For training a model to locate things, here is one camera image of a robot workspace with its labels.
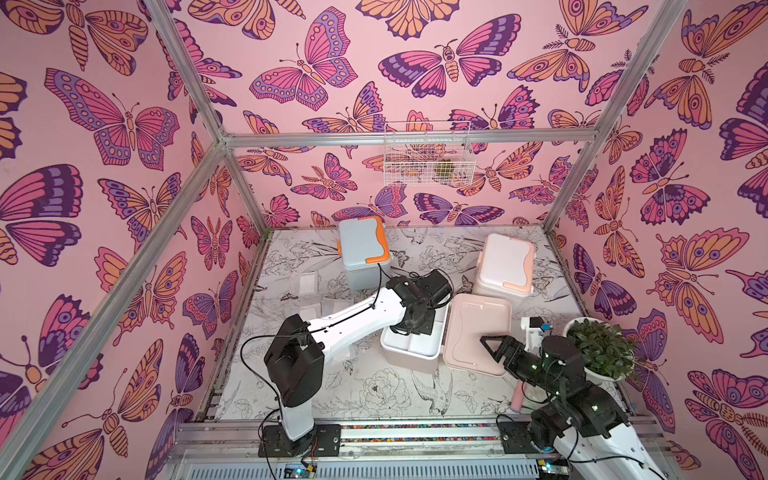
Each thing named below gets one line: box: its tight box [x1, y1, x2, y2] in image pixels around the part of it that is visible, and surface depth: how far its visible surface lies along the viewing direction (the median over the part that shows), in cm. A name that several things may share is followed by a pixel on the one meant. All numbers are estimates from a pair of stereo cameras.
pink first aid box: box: [382, 294, 512, 377], surface depth 81 cm
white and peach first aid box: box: [473, 233, 535, 299], surface depth 92 cm
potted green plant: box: [564, 317, 635, 384], surface depth 72 cm
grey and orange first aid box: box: [336, 216, 392, 291], surface depth 98 cm
